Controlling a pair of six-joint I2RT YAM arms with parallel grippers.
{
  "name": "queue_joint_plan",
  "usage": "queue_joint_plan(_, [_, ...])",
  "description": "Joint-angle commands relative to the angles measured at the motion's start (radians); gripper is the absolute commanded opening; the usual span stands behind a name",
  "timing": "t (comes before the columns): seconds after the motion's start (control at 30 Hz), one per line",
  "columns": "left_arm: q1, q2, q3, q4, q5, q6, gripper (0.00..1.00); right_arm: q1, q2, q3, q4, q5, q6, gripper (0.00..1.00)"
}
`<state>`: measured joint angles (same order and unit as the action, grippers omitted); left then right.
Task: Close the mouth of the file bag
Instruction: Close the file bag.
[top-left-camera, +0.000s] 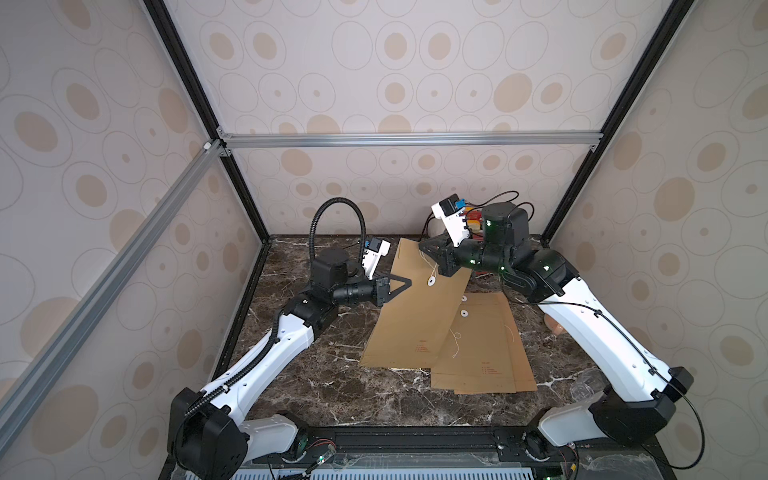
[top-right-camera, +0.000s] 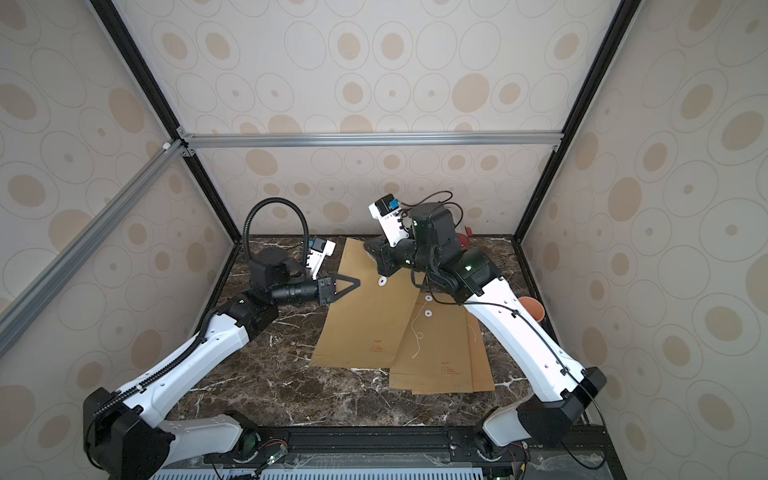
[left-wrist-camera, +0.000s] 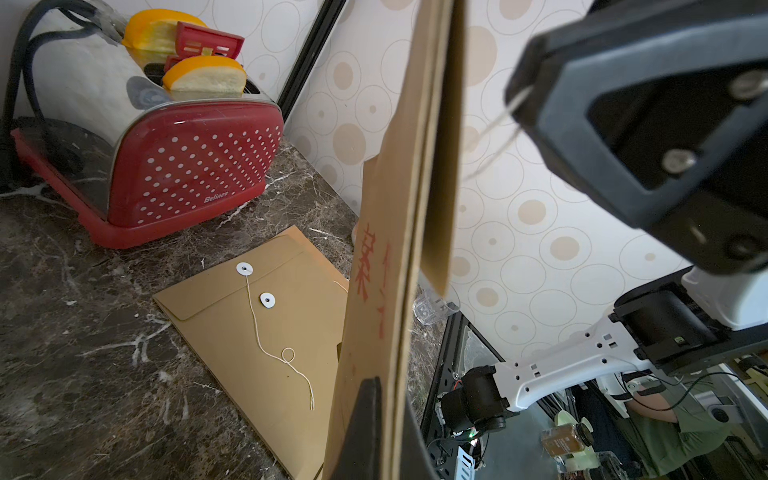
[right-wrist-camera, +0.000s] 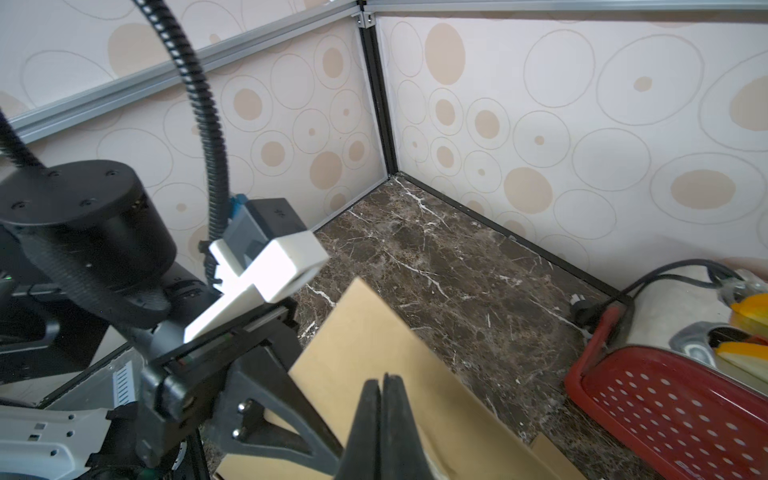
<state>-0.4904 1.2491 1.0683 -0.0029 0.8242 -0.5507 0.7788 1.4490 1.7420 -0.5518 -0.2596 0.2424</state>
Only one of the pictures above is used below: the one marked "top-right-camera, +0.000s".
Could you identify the black corner frame post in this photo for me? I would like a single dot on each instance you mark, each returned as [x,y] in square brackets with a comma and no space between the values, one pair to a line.
[607,50]
[112,21]

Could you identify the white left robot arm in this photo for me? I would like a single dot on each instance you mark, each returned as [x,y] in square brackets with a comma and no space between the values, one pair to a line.
[126,433]

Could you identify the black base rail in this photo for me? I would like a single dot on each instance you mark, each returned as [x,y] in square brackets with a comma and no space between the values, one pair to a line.
[453,444]

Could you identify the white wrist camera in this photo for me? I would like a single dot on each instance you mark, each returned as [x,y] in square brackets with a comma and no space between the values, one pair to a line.
[319,248]
[388,212]

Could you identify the aluminium rail left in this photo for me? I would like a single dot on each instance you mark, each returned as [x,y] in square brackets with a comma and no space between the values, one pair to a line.
[24,310]

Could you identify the aluminium rail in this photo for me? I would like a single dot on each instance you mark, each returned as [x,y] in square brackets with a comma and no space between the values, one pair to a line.
[381,139]
[24,310]

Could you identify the black corner frame post right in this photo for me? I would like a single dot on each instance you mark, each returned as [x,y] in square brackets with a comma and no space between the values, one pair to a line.
[607,50]

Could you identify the kraft file bag stack top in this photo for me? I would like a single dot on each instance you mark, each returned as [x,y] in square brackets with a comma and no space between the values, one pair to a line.
[411,359]

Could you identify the aluminium rail back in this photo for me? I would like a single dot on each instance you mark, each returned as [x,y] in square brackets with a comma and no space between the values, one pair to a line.
[381,139]

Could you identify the red toaster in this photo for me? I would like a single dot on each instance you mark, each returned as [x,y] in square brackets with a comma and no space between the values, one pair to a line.
[464,235]

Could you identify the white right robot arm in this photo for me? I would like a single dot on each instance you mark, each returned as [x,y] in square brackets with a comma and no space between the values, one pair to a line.
[562,389]

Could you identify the kraft file bag stack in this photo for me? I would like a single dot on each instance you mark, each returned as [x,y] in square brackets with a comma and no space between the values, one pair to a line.
[480,354]
[411,359]

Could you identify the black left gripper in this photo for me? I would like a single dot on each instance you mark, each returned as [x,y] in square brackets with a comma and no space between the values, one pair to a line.
[326,288]

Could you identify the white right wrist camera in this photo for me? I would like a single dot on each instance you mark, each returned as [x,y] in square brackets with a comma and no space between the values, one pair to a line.
[388,212]

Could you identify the kraft file bag stack bottom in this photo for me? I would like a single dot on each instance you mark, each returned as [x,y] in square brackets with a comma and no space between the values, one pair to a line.
[480,354]

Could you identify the orange cup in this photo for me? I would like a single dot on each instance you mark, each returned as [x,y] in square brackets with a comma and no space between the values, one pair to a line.
[534,308]

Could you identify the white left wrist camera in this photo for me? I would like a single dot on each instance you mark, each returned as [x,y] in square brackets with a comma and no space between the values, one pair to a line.
[319,248]

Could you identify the black corner frame post left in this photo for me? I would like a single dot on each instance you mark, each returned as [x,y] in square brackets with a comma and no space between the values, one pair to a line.
[112,21]

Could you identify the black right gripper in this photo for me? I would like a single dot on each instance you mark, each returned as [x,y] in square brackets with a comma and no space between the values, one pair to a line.
[380,256]

